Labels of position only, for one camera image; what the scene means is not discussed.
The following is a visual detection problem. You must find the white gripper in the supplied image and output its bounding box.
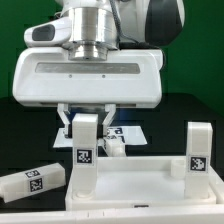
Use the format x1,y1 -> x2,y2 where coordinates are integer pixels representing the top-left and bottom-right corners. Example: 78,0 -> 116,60
12,47 -> 163,138

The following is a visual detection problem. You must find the white desk top panel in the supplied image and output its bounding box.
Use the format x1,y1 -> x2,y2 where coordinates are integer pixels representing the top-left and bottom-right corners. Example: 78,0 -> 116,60
65,156 -> 224,210

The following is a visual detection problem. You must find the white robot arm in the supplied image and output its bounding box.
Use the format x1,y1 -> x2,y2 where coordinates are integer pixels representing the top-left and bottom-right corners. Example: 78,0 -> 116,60
12,0 -> 185,128

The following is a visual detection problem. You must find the white paper with markers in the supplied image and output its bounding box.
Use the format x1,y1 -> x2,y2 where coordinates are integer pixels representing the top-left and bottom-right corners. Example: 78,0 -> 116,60
53,126 -> 147,148

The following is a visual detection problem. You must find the white front obstacle bar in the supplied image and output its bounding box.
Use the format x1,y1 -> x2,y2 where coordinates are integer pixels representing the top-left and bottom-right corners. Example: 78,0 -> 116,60
0,205 -> 224,224

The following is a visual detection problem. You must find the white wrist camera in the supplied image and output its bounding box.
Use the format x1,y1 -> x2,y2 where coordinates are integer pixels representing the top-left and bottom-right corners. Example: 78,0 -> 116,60
24,17 -> 72,47

